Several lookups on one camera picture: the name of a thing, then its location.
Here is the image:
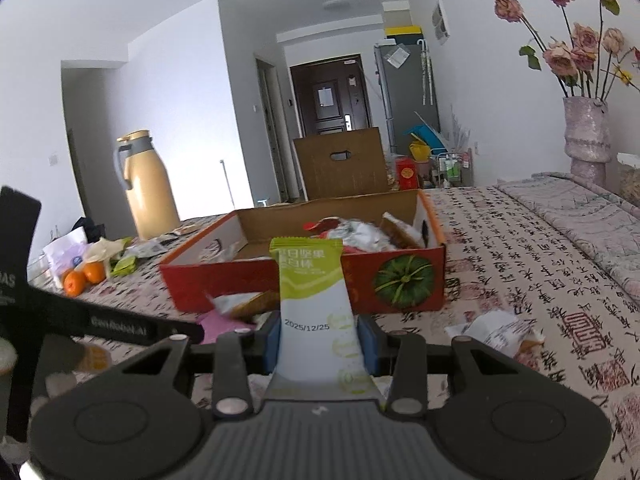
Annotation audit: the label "white paper bag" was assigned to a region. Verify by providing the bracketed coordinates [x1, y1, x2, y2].
[42, 226, 90, 251]

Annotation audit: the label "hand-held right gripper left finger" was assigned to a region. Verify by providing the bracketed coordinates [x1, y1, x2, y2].
[120, 310, 282, 420]

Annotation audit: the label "grey interior door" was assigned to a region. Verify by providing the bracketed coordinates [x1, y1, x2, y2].
[255, 57, 291, 201]

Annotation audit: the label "white mop pole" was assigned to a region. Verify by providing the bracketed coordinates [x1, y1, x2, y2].
[220, 159, 238, 211]

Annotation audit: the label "dark brown entrance door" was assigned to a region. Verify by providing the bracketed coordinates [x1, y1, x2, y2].
[290, 54, 373, 136]

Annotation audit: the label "white pastry snack packet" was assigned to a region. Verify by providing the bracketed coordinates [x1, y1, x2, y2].
[380, 211, 425, 250]

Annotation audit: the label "white cookie snack packet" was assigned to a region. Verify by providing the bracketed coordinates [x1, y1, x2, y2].
[205, 290, 281, 320]

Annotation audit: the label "green white snack packet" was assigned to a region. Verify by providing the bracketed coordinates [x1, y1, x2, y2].
[270, 237, 388, 406]

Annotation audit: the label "orange red cardboard box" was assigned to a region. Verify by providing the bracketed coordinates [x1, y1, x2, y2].
[159, 189, 447, 313]

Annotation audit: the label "black bag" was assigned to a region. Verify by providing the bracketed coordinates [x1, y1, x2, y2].
[72, 216, 106, 241]

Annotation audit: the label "white printed snack packet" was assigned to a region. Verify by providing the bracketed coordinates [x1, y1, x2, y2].
[125, 237, 176, 258]

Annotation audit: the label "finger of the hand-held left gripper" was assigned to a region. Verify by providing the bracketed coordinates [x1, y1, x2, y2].
[29, 285, 205, 347]

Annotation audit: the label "grey refrigerator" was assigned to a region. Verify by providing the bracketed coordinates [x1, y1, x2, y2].
[374, 42, 441, 153]

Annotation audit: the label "red gift box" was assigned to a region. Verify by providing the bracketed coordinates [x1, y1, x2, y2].
[396, 156, 418, 191]

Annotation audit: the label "silver foil snack packet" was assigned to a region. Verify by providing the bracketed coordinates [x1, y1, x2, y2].
[320, 217, 396, 253]

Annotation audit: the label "yellow thermos jug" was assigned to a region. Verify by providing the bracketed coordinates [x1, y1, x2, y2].
[113, 130, 182, 241]

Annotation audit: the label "white dried reeds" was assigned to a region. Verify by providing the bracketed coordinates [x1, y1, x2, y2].
[445, 107, 473, 153]

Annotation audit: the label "white plastic bag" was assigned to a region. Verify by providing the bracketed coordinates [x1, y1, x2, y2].
[42, 242, 86, 286]

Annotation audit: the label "white folded umbrella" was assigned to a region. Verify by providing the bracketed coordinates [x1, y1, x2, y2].
[419, 39, 436, 106]

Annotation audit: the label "glass jar with dried contents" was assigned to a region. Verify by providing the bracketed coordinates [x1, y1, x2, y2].
[617, 152, 640, 196]

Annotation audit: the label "pink white ribbed vase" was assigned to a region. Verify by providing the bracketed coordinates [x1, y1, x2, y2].
[562, 96, 613, 186]

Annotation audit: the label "blurred orange snack packet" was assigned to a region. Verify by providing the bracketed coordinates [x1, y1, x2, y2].
[70, 344, 113, 373]

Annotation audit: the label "folded grey patterned blanket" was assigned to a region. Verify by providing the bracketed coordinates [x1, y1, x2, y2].
[495, 171, 640, 306]

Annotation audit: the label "metal trolley cart with bottles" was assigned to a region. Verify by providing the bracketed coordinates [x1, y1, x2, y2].
[430, 150, 473, 188]

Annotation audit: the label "dried pink rose bouquet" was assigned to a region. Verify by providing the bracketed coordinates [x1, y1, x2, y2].
[484, 0, 640, 101]

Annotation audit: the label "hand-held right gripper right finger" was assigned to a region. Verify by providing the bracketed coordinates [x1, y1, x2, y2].
[356, 312, 523, 420]

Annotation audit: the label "pink snack packet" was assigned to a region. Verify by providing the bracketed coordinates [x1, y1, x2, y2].
[195, 310, 258, 345]

